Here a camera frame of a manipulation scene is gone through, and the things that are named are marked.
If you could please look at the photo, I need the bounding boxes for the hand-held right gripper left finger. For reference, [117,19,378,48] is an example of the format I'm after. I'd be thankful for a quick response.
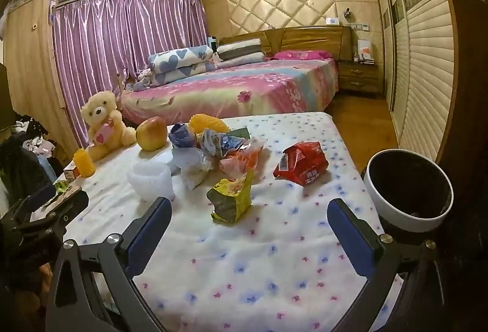
[45,197,174,332]

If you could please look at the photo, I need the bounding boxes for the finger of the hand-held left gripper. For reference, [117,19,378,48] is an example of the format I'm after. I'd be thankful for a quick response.
[21,185,58,211]
[17,189,90,238]

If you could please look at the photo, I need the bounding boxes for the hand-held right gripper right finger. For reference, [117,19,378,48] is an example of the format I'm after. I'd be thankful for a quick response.
[327,198,458,332]

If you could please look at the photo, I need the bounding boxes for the white foam fruit net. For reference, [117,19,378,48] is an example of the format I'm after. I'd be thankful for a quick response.
[127,161,174,202]

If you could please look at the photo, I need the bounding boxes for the white trash bin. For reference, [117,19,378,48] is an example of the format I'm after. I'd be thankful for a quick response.
[363,150,454,234]

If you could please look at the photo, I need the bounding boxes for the pile of wrappers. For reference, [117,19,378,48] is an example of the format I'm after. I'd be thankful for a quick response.
[171,147,214,190]

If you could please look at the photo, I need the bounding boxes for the yellow green snack packet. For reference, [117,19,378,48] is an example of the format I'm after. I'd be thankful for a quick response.
[206,169,255,223]

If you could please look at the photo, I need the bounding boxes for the red snack packet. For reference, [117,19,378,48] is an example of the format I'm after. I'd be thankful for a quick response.
[273,141,329,187]

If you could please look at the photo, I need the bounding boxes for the blue wrapper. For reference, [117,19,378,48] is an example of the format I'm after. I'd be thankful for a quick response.
[168,123,199,150]

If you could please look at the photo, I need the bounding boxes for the printed paper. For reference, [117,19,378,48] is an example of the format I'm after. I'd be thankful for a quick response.
[196,128,252,159]

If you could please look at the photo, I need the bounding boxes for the pink orange wrapper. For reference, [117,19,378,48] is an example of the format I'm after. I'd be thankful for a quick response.
[219,147,267,180]

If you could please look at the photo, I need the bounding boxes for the yellow ridged plastic shell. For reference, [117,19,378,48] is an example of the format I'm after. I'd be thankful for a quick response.
[189,113,229,134]

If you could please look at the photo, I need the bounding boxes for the small white red box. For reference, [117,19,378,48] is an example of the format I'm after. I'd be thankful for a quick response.
[63,160,81,180]

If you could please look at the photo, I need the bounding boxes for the yellow ribbed cup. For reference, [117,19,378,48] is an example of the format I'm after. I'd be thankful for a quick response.
[73,148,96,177]

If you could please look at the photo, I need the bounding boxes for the pile of clothes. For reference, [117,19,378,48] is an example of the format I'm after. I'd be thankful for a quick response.
[0,115,63,199]

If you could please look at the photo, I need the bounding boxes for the yellow red apple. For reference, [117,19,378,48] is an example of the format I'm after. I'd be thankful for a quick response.
[136,116,168,152]

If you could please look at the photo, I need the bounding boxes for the cream teddy bear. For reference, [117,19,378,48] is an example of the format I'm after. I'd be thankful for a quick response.
[80,90,137,161]

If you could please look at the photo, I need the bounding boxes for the wooden cabinet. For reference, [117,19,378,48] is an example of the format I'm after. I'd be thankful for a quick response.
[4,0,81,153]

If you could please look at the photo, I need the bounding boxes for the wooden nightstand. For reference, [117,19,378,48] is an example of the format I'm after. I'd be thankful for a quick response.
[337,61,382,94]

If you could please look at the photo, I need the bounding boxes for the purple satin curtain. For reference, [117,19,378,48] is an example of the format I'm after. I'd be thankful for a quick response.
[51,0,208,150]

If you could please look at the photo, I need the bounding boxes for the bed with pink floral sheet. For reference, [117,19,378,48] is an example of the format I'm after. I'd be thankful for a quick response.
[120,58,340,127]

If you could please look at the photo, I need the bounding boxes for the heart-patterned pillows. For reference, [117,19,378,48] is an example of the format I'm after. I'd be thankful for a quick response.
[148,45,218,87]

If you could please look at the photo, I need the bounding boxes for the white orange box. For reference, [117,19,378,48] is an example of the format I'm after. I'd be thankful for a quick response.
[356,39,376,63]

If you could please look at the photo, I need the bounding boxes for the pink pillow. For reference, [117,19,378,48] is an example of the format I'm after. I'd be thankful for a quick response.
[274,49,334,61]

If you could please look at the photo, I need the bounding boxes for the white pillow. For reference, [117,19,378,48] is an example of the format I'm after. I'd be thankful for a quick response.
[217,52,266,68]

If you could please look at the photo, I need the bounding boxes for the louvered sliding wardrobe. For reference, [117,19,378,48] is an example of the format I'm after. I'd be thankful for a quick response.
[366,0,458,165]

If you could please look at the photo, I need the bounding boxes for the grey striped pillow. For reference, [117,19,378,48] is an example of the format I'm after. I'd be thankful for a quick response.
[217,39,264,60]

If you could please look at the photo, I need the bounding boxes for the wooden headboard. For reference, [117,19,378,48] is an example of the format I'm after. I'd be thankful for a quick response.
[217,26,351,62]

